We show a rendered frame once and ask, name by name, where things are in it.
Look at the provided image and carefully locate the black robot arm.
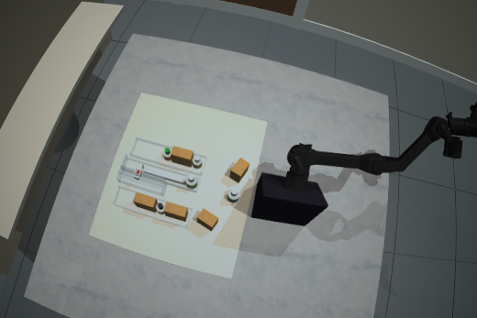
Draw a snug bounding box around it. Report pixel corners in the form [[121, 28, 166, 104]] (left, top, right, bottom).
[[284, 112, 464, 193]]

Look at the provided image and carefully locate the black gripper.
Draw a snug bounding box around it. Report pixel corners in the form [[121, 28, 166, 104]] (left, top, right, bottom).
[[463, 118, 477, 137]]

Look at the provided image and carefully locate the white jar with green lid and orange label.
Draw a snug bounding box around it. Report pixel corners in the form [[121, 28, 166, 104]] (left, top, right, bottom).
[[163, 148, 172, 160]]

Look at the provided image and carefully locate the brown wooden block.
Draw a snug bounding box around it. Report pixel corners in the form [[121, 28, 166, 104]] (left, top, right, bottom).
[[197, 208, 218, 231], [133, 192, 158, 213], [164, 202, 188, 221], [171, 146, 194, 167], [229, 158, 250, 183]]

